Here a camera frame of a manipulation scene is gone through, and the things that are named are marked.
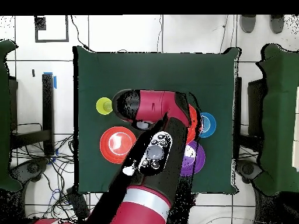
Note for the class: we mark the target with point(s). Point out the orange bowl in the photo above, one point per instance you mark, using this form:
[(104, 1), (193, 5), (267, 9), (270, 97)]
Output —
[(116, 144), (192, 116)]

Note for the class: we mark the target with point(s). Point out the yellow cup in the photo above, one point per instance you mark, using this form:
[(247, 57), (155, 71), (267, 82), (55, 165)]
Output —
[(102, 106)]

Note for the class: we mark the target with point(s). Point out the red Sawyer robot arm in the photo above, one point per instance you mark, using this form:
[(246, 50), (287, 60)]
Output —
[(151, 102)]

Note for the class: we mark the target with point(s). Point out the straight-sided blue bowl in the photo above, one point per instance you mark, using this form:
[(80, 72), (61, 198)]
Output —
[(209, 124)]

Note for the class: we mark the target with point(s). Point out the purple bowl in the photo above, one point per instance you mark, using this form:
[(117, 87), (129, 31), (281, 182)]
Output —
[(197, 161)]

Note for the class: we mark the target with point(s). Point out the dark green table cloth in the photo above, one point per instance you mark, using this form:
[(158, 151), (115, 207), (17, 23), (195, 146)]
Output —
[(105, 70)]

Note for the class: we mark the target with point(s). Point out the black box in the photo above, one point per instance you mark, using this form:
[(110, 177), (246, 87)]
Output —
[(255, 107)]

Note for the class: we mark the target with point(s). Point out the black power strip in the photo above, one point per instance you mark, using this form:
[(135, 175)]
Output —
[(79, 205)]

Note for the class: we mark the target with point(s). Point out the small black item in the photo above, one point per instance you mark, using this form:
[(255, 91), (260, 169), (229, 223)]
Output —
[(33, 73)]

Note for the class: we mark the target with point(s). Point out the green cloth covered table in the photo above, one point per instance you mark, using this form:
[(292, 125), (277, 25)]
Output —
[(280, 116), (3, 116)]

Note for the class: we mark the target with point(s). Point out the person's foot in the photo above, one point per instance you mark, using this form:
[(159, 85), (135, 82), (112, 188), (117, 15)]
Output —
[(277, 24), (248, 23)]

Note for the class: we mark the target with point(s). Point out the black post with blue tape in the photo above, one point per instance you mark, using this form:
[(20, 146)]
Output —
[(48, 112)]

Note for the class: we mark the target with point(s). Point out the black pedestal foot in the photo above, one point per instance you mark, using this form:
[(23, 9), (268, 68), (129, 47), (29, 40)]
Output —
[(32, 168), (248, 169)]

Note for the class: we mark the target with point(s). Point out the black metal frame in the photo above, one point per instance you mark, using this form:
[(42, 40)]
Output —
[(30, 138)]

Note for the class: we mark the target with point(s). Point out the black square floor frame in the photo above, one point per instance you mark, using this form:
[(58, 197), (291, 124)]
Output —
[(51, 40)]

